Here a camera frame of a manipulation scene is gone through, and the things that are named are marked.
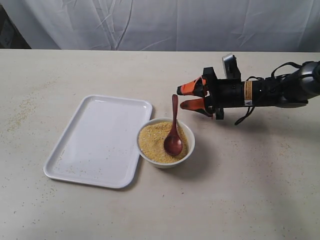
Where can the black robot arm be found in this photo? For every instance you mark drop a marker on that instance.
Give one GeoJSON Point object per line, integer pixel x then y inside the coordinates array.
{"type": "Point", "coordinates": [290, 90]}

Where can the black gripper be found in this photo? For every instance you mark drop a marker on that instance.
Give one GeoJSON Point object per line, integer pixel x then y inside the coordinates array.
{"type": "Point", "coordinates": [218, 94]}

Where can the yellow millet grain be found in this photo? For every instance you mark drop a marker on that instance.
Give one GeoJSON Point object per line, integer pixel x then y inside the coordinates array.
{"type": "Point", "coordinates": [151, 142]}

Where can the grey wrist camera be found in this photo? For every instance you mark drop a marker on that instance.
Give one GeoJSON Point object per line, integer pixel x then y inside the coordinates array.
{"type": "Point", "coordinates": [230, 65]}

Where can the dark wooden spoon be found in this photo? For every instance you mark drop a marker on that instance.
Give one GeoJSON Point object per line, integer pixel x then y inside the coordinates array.
{"type": "Point", "coordinates": [172, 143]}

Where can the white ceramic bowl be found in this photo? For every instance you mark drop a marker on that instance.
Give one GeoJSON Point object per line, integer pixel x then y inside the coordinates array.
{"type": "Point", "coordinates": [190, 140]}

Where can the white backdrop cloth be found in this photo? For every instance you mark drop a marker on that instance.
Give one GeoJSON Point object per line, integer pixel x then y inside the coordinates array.
{"type": "Point", "coordinates": [168, 25]}

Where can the white rectangular plastic tray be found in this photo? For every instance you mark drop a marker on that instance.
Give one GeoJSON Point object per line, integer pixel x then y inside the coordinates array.
{"type": "Point", "coordinates": [99, 145]}

